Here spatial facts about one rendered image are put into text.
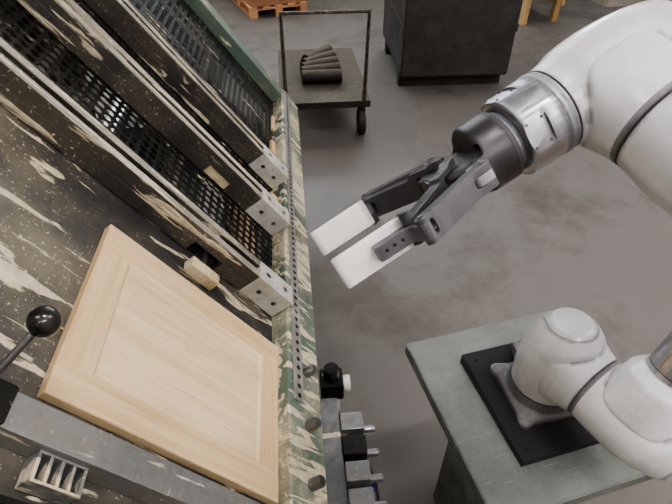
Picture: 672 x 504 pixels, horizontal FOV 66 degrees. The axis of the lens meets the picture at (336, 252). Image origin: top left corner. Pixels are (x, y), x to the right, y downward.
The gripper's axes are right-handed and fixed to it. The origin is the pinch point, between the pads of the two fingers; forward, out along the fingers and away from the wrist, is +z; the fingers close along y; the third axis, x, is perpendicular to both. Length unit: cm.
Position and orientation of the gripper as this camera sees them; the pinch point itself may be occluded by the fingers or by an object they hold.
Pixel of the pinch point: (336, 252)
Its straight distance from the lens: 51.6
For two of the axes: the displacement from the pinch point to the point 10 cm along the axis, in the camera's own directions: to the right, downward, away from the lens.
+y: 1.8, 2.1, -9.6
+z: -8.3, 5.5, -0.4
